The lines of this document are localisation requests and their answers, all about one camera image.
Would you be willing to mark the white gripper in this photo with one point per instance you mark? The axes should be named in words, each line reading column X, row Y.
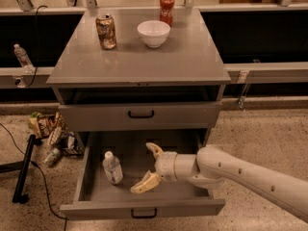
column 166, row 166

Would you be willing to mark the clear plastic bottle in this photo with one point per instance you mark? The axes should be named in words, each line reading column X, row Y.
column 112, row 168

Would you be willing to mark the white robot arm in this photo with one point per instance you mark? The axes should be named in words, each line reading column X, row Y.
column 209, row 167

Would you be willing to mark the closed grey upper drawer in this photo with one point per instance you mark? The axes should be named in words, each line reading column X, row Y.
column 113, row 117

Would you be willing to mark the open grey lower drawer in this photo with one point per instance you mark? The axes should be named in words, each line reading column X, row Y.
column 142, row 174

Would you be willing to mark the crushed plastic bottle on floor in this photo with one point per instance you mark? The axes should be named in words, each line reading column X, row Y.
column 52, row 157

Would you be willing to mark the clear water bottle on ledge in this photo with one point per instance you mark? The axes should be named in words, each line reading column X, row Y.
column 23, row 59

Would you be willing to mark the snack bag pile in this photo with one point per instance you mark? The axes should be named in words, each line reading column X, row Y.
column 54, row 129

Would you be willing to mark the black stand leg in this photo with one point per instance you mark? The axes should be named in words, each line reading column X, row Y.
column 22, row 167

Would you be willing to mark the white bowl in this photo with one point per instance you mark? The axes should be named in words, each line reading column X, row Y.
column 153, row 33

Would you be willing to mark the brown patterned soda can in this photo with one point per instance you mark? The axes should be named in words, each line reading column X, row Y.
column 106, row 31

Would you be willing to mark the red cola can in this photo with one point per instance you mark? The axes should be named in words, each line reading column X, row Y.
column 166, row 11

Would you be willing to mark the black lower drawer handle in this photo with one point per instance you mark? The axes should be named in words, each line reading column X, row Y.
column 144, row 213

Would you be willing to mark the black drawer handle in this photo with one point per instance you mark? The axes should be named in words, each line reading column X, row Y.
column 140, row 115
column 144, row 213

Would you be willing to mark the black upper drawer handle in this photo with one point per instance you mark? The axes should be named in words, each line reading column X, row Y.
column 140, row 115

